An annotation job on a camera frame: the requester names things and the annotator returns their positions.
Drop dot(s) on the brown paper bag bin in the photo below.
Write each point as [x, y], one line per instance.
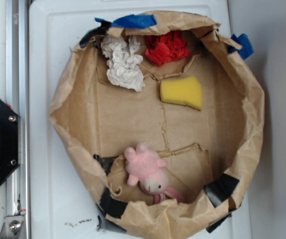
[212, 154]

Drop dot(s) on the white crumpled paper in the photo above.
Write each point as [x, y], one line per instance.
[123, 62]

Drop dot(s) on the pink plush bunny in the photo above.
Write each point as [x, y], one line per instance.
[145, 168]

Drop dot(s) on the yellow sponge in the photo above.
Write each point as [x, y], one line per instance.
[185, 91]

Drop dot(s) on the white plastic tray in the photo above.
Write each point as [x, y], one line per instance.
[61, 207]

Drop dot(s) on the aluminium frame rail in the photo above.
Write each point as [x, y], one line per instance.
[17, 79]

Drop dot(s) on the metal corner bracket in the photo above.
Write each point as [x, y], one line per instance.
[12, 226]

